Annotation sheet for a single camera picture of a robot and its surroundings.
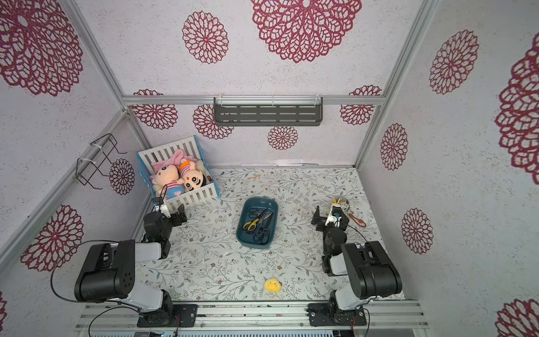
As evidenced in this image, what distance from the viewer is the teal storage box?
92cm

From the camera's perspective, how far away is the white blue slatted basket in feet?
3.25

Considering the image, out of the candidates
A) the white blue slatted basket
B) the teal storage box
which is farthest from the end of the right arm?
the white blue slatted basket
